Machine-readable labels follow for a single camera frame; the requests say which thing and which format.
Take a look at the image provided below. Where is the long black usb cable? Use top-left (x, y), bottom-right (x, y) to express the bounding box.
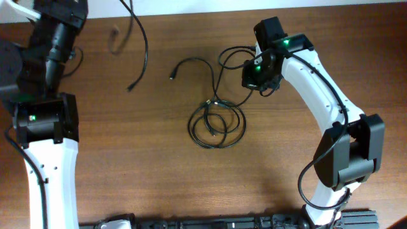
top-left (169, 45), bottom-right (257, 109)

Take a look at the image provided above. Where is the short black usb cable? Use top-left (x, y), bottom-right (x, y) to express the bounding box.
top-left (119, 0), bottom-right (149, 92)

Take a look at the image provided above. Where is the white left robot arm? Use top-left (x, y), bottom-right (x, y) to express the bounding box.
top-left (1, 1), bottom-right (88, 228)

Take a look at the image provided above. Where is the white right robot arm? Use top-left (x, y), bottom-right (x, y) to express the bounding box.
top-left (242, 32), bottom-right (385, 228)

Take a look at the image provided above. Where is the coiled black usb cable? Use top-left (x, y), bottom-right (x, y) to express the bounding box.
top-left (187, 99), bottom-right (247, 149)

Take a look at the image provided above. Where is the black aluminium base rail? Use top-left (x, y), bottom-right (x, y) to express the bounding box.
top-left (79, 211), bottom-right (380, 229)

